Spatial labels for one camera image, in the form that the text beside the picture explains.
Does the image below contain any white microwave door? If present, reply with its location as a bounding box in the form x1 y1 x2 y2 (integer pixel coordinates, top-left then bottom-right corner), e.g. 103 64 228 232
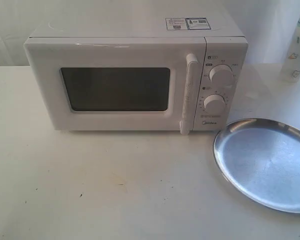
24 37 207 135

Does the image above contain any white microwave oven body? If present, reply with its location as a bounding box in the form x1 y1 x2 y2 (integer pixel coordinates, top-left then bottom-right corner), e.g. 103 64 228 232
27 7 248 132

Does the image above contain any white warning label sticker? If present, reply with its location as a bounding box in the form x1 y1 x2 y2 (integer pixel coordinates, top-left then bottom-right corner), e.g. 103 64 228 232
165 17 211 31

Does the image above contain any lower white control knob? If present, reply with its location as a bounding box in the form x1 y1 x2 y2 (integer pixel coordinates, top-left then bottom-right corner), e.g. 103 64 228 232
203 94 226 115

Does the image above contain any white control knob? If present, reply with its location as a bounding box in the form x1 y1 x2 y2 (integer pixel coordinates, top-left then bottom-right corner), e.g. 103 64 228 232
203 94 226 115
209 64 235 87

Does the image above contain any upper white control knob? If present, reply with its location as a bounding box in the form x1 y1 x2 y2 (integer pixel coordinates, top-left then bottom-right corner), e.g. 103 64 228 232
209 64 235 87

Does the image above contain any round steel tray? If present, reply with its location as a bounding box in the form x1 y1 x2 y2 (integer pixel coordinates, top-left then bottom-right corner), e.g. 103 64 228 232
213 118 300 214

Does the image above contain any white printed bottle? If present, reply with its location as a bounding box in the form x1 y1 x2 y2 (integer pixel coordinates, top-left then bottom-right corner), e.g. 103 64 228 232
280 16 300 82

